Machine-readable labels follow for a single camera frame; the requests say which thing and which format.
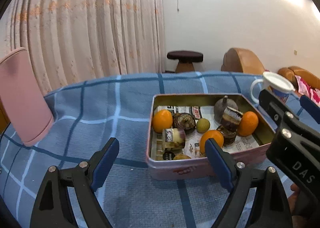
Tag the pink floral blanket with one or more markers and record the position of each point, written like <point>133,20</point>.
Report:
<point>305,89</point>

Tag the cut sugarcane piece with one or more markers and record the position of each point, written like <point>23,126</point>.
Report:
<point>173,138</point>

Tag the round layered sugarcane piece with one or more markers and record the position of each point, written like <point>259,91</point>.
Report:
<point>231,119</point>

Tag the dark round stool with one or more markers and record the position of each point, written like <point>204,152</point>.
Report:
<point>186,59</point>

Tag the floral pink curtain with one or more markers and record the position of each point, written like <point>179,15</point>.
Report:
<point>70,41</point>

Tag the small yellow-brown longan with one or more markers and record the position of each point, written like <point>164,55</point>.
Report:
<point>202,125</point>

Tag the pink electric kettle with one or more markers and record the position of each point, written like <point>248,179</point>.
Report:
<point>22,99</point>

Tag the white printed mug with lid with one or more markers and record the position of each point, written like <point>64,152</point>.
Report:
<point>277,84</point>

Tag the large orange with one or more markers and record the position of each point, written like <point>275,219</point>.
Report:
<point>248,124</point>

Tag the brown leather armchair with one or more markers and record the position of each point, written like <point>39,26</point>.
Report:
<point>242,60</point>

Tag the pink metal tin box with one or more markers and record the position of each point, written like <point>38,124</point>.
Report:
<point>249,150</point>

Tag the dark water chestnut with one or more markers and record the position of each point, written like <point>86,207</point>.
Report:
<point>229,136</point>
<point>184,121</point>

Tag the purple round fruit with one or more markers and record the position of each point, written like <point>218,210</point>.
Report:
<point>221,105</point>

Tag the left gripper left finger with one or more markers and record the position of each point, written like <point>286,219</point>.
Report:
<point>52,207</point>

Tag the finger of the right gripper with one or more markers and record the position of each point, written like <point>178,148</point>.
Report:
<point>312,108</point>
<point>275,108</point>

